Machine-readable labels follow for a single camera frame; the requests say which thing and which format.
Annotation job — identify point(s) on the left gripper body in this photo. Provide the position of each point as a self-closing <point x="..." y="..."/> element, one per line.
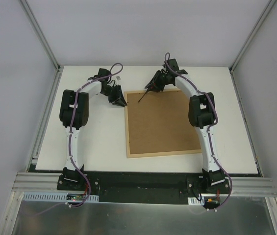
<point x="115" y="93"/>

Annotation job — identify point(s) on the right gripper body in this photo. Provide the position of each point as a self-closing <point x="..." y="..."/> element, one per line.
<point x="159" y="80"/>

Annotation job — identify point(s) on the left aluminium corner post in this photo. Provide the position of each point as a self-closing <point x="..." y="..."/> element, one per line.
<point x="39" y="33"/>

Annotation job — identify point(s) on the right aluminium corner post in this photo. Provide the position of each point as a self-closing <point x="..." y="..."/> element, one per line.
<point x="260" y="21"/>

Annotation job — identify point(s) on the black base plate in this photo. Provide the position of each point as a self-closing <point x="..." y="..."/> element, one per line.
<point x="140" y="187"/>

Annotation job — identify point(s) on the left white cable duct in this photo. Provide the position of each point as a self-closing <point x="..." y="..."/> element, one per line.
<point x="59" y="197"/>

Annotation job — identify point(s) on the red handled screwdriver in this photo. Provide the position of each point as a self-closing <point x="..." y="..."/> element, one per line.
<point x="144" y="94"/>

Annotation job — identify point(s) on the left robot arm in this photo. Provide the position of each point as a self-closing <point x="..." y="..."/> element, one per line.
<point x="74" y="115"/>

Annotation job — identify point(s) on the aluminium corner post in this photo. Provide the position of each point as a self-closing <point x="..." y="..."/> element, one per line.
<point x="39" y="33"/>
<point x="260" y="21"/>

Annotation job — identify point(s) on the white cable duct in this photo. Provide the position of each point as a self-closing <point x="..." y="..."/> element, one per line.
<point x="195" y="201"/>
<point x="59" y="197"/>

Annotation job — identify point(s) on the aluminium rail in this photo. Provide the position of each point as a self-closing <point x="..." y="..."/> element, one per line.
<point x="36" y="182"/>

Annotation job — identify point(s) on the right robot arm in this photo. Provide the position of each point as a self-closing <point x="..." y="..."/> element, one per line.
<point x="201" y="114"/>

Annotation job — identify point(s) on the right white cable duct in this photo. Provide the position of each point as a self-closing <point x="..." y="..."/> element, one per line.
<point x="195" y="201"/>

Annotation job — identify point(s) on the wooden picture frame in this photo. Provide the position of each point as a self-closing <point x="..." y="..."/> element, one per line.
<point x="158" y="125"/>

